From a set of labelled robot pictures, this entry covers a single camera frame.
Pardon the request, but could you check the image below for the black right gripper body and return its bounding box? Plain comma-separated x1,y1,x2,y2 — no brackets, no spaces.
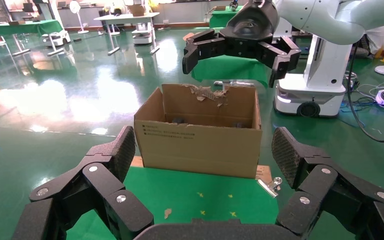
218,0,280,59

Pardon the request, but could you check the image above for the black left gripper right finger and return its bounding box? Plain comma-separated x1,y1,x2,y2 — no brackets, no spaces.
271,126,384,240

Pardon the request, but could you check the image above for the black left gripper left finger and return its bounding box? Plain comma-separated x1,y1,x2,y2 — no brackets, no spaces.
11,125,155,240

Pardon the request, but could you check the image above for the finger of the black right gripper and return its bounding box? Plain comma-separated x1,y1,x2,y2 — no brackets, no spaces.
258,35,303,89
182,29,228,75

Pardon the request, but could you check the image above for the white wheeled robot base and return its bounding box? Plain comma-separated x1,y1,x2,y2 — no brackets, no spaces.
273,33,353,119

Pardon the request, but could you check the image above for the brown box on table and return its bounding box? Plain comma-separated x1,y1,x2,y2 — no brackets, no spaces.
127,3,147,17

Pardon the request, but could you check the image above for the large open cardboard carton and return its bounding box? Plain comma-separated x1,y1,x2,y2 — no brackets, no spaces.
133,83,263,180

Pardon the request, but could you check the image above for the small green covered table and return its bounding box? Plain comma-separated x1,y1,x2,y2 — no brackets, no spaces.
208,4,246,29

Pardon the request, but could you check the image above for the green cloth covered table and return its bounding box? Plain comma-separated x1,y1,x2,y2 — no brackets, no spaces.
191,54,272,89

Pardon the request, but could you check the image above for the silver binder clip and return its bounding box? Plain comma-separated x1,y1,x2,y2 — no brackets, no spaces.
257,177,283,199

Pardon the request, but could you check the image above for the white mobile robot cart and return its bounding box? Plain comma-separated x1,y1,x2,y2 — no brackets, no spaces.
131,22,157,46
42,29,72,48

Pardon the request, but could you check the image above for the white metal-leg table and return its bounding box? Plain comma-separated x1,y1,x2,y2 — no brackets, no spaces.
93,12,162,56

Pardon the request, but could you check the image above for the green table cloth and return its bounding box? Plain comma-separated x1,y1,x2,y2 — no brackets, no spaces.
66,165,281,240

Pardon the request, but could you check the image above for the white standing fan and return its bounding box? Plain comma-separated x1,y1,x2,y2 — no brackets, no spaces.
68,0,90,35

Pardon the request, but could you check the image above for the long green covered table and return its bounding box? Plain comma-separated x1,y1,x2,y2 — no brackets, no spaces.
0,19,64,38

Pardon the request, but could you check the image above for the white pipe frame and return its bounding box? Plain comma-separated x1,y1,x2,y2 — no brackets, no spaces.
213,80,256,88

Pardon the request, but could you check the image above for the blue floor cable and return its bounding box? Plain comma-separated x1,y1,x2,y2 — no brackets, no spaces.
339,98,380,128

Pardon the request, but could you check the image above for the black loose hanging cable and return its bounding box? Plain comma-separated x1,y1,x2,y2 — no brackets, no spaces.
345,41,384,144

